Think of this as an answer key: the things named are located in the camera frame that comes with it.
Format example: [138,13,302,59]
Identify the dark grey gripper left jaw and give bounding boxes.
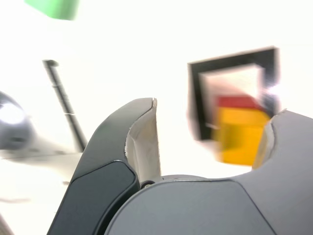
[46,97,162,235]

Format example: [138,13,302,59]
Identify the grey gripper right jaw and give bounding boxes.
[102,109,313,235]

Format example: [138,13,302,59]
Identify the yellow cube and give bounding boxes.
[212,106,271,167]

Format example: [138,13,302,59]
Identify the red cube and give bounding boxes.
[215,94,264,111]

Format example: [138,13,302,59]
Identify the green cube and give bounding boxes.
[23,0,81,21]

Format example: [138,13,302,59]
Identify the black tape square outline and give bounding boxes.
[186,45,282,143]

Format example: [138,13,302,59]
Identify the black tape strip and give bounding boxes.
[42,59,88,153]

